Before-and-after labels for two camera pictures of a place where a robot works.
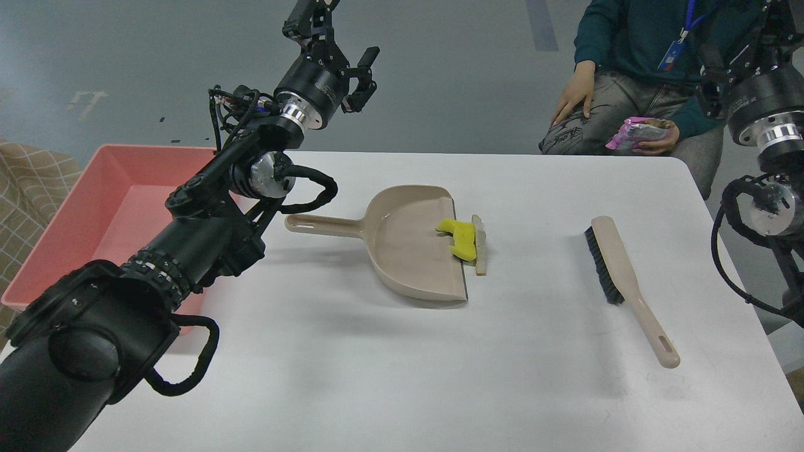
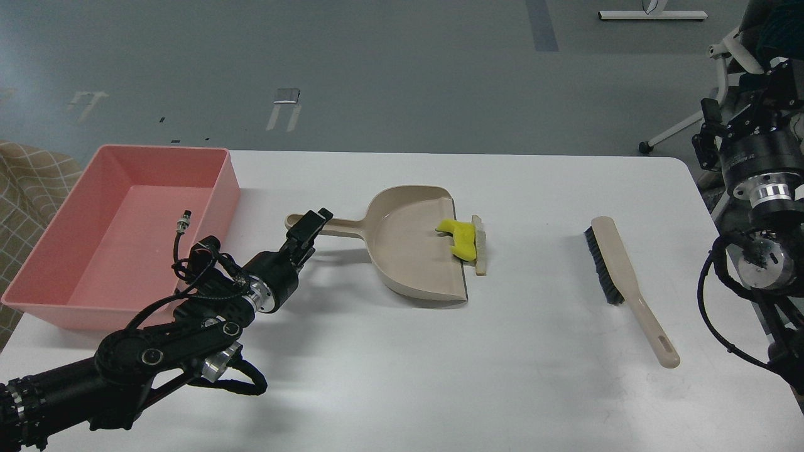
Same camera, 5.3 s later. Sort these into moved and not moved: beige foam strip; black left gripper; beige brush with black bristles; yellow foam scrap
Moved: black left gripper
Not moved: yellow foam scrap; beige foam strip; beige brush with black bristles
